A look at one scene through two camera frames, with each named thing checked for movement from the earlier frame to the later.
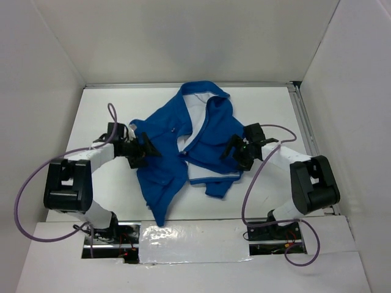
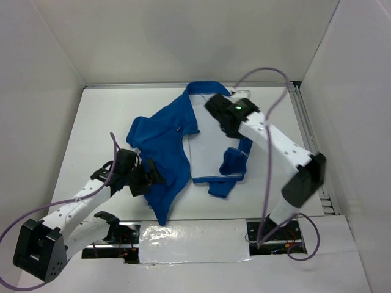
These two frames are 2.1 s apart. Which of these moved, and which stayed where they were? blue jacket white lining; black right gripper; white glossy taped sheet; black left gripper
Moved: black right gripper; black left gripper
Stayed: blue jacket white lining; white glossy taped sheet
